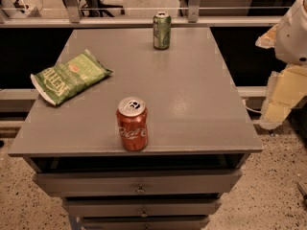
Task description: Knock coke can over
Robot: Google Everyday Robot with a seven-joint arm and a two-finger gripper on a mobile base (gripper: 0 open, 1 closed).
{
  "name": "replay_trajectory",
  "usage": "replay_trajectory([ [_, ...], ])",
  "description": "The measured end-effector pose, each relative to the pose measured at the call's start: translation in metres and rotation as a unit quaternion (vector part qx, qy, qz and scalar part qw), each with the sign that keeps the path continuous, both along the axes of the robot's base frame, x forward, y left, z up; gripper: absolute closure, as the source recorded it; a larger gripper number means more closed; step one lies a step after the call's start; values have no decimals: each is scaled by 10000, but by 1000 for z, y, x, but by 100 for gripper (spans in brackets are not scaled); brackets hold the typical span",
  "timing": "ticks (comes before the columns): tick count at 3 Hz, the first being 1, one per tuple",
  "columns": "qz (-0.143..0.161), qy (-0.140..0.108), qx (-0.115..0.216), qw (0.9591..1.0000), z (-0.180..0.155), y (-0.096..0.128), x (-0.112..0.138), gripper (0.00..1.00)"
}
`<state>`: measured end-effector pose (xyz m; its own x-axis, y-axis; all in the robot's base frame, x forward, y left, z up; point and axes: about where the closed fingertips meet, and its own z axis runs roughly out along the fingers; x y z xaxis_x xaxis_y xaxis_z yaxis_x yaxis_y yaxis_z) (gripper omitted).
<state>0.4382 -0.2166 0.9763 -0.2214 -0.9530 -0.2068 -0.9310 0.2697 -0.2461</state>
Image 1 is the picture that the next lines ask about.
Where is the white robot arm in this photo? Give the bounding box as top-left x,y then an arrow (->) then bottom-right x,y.
255,0 -> 307,129

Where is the green soda can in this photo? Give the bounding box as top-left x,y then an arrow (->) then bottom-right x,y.
153,11 -> 172,50

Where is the red coke can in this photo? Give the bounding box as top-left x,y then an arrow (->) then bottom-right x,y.
116,97 -> 148,151

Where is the grey drawer cabinet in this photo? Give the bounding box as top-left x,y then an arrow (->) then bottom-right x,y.
8,27 -> 264,230

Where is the top grey drawer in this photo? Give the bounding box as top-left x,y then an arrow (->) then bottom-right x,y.
33,169 -> 242,197

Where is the grey drawer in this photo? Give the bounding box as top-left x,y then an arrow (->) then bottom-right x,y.
33,169 -> 242,197
63,198 -> 221,218
82,217 -> 209,230

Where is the bottom grey drawer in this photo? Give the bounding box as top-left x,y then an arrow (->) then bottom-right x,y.
82,217 -> 209,230

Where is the green chip bag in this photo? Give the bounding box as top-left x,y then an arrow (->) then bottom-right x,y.
31,50 -> 112,106

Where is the middle grey drawer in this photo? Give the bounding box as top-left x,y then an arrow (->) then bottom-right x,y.
63,198 -> 221,218

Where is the metal glass railing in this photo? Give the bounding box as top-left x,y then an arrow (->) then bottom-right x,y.
1,0 -> 280,28

